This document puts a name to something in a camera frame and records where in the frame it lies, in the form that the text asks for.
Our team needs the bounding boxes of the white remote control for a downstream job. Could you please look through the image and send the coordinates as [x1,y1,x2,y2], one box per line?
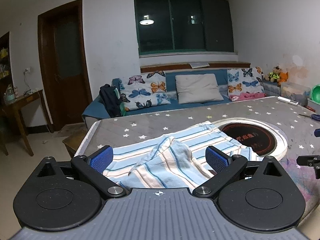
[278,96,299,105]

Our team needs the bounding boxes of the plain grey pillow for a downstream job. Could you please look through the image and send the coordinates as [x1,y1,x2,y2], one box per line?
[175,74,224,105]

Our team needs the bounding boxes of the wooden window ledge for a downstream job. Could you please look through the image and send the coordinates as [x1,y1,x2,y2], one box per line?
[140,62,251,73]

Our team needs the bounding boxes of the green framed window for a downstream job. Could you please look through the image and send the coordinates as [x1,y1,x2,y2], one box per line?
[133,0,238,55]

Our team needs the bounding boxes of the pale blue plastic basin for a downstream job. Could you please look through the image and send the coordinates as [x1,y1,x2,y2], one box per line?
[307,97,320,111]

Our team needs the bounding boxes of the orange plush toy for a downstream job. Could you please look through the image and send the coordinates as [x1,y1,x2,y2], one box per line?
[277,71,289,87]

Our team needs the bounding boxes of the blue sofa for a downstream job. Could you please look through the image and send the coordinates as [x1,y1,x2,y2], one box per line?
[82,68,267,129]

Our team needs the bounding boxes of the round black heater plate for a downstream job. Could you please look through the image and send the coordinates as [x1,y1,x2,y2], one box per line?
[212,117,288,160]

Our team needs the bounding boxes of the dark wooden shelf cabinet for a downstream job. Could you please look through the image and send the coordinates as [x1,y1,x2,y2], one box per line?
[0,31,12,90]

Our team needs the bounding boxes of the clear plastic storage box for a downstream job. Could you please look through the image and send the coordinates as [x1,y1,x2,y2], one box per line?
[280,82,311,106]

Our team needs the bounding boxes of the pale green jar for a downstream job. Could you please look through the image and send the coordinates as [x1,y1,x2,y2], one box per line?
[4,85,14,102]

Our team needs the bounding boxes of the blue handled scissors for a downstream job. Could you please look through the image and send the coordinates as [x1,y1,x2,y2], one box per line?
[299,113,320,122]

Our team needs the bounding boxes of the low wooden stool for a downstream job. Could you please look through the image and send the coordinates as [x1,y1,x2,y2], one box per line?
[62,129,88,158]

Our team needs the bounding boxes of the wooden side desk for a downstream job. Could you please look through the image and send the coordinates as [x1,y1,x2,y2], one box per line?
[0,89,47,157]

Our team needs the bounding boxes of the pink plush toy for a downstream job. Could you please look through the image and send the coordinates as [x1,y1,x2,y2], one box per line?
[229,92,266,102]

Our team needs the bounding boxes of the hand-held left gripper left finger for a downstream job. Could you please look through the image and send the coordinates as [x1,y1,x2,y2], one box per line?
[37,146,127,198]

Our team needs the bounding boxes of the brown wooden door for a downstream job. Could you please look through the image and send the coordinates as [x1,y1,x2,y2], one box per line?
[37,0,93,133]

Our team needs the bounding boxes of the blue white striped garment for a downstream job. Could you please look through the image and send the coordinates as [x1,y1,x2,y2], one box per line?
[102,121,263,189]

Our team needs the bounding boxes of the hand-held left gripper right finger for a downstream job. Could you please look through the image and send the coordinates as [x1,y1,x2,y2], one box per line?
[192,146,284,198]

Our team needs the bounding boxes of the grey door mat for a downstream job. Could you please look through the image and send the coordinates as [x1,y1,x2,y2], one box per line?
[52,124,88,138]

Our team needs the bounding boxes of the plush bear in yellow vest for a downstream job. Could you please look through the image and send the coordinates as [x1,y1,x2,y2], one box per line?
[267,66,282,83]

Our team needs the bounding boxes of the butterfly print pillow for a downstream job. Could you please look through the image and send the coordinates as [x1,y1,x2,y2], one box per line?
[227,67,265,98]
[119,70,172,111]

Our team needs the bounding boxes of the dark jacket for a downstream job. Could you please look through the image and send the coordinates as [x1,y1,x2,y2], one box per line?
[99,84,123,118]

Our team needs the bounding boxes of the green bowl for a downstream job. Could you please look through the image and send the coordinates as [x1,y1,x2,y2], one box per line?
[310,84,320,100]

